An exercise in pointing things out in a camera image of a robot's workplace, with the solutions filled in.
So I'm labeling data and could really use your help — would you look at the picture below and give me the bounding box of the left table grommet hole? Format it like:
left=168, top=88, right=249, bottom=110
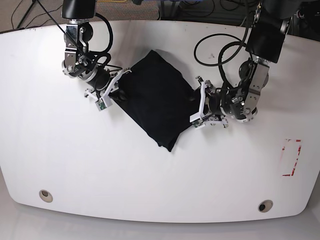
left=39, top=190, right=53, bottom=203

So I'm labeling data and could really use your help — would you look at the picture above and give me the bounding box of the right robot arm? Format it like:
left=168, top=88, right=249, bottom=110
left=59, top=0, right=122, bottom=98

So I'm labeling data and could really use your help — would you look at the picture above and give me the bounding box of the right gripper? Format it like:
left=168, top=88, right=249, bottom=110
left=87, top=68, right=132, bottom=102

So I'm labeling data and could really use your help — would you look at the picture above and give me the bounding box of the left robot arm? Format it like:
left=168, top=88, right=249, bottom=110
left=189, top=0, right=302, bottom=128

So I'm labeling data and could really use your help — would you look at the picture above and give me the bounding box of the table grommet hole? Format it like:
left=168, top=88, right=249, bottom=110
left=39, top=190, right=53, bottom=203
left=258, top=199, right=273, bottom=213

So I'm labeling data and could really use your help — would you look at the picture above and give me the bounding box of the red tape marking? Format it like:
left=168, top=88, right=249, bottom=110
left=279, top=139, right=302, bottom=177

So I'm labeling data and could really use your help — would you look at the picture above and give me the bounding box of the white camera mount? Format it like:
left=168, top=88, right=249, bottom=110
left=189, top=74, right=232, bottom=131
left=80, top=66, right=123, bottom=111

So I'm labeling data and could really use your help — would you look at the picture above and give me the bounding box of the right table grommet hole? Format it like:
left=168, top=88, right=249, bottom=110
left=258, top=199, right=273, bottom=213

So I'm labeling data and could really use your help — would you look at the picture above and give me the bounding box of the black t-shirt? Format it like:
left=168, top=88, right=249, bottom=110
left=115, top=50, right=200, bottom=152

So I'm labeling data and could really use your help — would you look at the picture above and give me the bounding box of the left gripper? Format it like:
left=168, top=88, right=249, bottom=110
left=195, top=75, right=226, bottom=120

